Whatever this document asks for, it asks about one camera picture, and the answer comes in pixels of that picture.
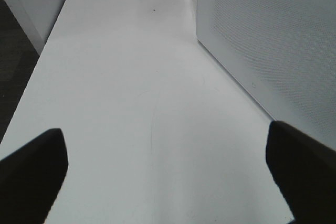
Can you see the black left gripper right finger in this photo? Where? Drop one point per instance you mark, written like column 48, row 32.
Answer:
column 304, row 171

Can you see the white microwave door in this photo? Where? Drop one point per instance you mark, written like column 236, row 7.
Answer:
column 281, row 51

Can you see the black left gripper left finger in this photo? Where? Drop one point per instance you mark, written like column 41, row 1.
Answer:
column 31, row 178

